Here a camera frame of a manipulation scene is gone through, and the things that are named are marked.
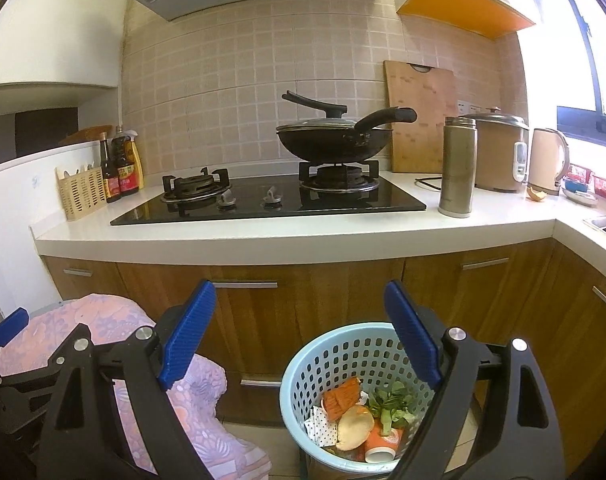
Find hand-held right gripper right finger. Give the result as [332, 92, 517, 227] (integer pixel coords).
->
[384, 280, 566, 480]

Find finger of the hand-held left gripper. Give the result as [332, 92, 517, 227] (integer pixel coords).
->
[0, 307, 30, 361]
[0, 355, 66, 397]

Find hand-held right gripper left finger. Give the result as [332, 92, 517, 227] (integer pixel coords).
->
[37, 280, 218, 480]

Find green leafy vegetable scraps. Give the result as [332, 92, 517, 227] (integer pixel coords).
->
[367, 380, 418, 428]

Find orange snack wrapper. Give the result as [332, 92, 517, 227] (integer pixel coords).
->
[323, 376, 364, 418]

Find yellow pomelo peel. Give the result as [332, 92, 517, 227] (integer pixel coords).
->
[335, 405, 376, 452]

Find orange paper cup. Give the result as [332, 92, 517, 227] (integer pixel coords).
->
[364, 419, 406, 463]

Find light blue plastic basket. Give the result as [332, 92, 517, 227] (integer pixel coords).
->
[279, 322, 478, 476]

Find heart-print paper piece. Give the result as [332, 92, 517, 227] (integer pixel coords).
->
[304, 406, 340, 447]

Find pink floral tablecloth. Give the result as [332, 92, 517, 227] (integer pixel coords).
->
[0, 294, 272, 480]

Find wooden kitchen cabinet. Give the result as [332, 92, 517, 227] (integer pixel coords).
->
[40, 237, 606, 461]

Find white refrigerator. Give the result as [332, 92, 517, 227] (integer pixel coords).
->
[0, 141, 104, 321]

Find beige plastic utensil basket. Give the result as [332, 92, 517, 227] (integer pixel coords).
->
[57, 164, 108, 222]

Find black glass gas stove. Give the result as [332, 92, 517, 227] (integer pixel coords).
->
[109, 166, 428, 227]

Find steel thermos flask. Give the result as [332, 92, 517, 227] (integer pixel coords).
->
[438, 116, 478, 219]

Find large dark sauce bottle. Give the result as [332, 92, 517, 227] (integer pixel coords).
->
[111, 126, 140, 197]

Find small dark sauce bottle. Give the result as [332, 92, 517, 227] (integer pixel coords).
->
[99, 132, 122, 204]

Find yellow oil bottle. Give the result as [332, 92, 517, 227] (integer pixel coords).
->
[125, 130, 145, 191]

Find beige rice cooker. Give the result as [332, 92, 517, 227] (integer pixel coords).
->
[463, 106, 530, 194]

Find black wok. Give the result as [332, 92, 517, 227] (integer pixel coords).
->
[276, 106, 418, 163]

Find small dish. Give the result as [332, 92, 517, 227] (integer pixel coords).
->
[563, 182, 600, 207]

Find beige electric kettle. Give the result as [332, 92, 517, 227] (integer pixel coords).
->
[527, 127, 571, 197]

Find wooden cutting board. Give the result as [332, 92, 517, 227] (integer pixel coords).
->
[384, 60, 458, 173]

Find glass wok lid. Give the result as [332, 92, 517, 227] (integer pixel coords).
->
[276, 91, 394, 133]

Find dark window frame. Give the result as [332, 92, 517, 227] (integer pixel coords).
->
[520, 0, 606, 136]

